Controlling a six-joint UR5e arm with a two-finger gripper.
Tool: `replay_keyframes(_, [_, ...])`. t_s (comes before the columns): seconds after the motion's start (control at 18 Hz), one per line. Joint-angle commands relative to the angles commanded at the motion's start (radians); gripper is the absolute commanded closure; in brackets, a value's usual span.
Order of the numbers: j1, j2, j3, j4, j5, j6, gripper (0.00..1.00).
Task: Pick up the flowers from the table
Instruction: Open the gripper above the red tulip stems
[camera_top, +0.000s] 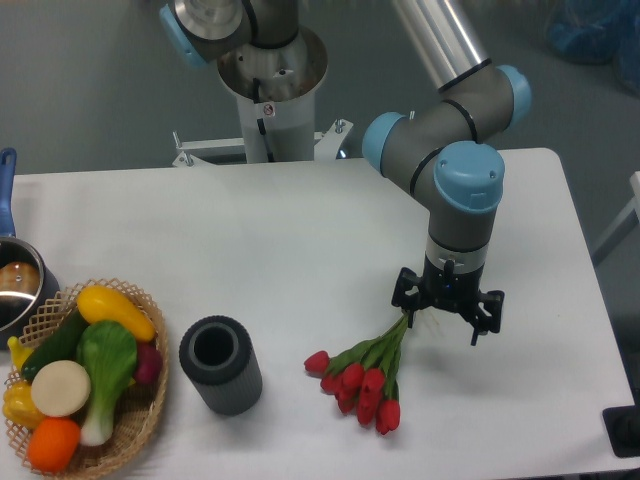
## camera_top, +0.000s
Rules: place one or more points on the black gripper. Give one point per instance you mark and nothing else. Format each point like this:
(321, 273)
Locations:
(449, 291)

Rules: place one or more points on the red tulip bouquet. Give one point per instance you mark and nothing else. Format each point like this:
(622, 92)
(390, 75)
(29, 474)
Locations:
(364, 378)

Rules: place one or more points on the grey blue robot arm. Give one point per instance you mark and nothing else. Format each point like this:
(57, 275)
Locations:
(440, 157)

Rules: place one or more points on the black device at edge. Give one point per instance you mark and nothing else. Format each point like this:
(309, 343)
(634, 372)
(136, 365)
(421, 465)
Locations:
(622, 426)

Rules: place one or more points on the dark grey ribbed vase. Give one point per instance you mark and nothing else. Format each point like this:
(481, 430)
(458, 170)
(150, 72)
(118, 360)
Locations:
(217, 355)

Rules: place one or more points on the red radish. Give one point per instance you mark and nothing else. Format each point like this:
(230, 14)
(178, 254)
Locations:
(149, 364)

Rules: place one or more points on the blue plastic bag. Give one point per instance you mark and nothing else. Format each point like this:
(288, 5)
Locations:
(597, 32)

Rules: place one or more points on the green bok choy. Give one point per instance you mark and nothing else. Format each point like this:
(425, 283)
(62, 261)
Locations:
(108, 353)

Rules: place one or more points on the yellow squash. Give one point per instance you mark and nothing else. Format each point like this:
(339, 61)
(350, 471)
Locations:
(98, 303)

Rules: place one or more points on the woven wicker basket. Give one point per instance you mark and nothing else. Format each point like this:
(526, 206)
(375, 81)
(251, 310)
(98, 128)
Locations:
(138, 410)

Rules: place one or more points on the dark green cucumber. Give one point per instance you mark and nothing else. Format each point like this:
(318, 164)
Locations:
(60, 345)

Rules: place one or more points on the beige round disc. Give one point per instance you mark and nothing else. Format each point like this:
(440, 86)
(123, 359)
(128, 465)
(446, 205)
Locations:
(61, 388)

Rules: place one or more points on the orange fruit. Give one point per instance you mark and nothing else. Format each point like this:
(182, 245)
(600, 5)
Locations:
(53, 444)

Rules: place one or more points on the yellow banana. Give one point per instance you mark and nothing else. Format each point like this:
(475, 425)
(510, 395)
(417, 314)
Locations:
(19, 353)

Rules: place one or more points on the yellow bell pepper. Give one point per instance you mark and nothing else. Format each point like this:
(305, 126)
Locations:
(19, 407)

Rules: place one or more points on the white furniture frame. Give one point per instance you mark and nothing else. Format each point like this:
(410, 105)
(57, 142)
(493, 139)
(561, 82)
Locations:
(620, 227)

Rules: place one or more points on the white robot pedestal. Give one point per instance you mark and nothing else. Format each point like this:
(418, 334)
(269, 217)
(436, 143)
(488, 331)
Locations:
(275, 92)

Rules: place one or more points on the blue handled saucepan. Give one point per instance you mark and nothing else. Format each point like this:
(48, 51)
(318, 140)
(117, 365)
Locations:
(26, 281)

